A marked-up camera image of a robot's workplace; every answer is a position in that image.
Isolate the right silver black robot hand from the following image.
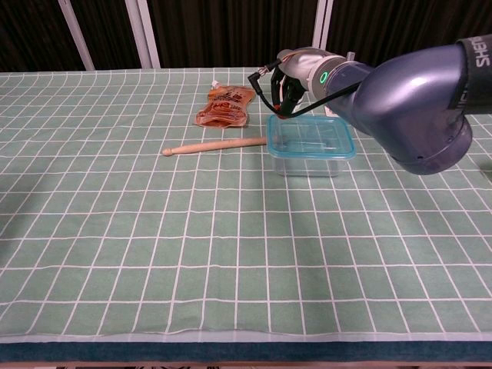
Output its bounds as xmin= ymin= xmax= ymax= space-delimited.
xmin=270 ymin=46 xmax=344 ymax=118

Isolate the blue plastic lid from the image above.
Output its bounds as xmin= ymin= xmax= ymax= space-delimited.
xmin=266 ymin=114 xmax=357 ymax=160

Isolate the clear plastic container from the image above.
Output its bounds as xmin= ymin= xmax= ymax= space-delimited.
xmin=268 ymin=151 xmax=353 ymax=178

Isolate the black pleated curtain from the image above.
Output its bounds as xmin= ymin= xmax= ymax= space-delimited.
xmin=0 ymin=0 xmax=492 ymax=73

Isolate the brown sauce pouch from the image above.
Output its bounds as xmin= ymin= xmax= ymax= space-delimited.
xmin=193 ymin=79 xmax=257 ymax=128

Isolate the wooden stick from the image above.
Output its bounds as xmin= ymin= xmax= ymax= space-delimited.
xmin=161 ymin=137 xmax=268 ymax=156

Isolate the green checkered tablecloth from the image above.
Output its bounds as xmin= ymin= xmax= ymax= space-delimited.
xmin=0 ymin=67 xmax=492 ymax=345

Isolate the thin white frame post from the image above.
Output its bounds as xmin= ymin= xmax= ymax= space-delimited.
xmin=57 ymin=0 xmax=95 ymax=71

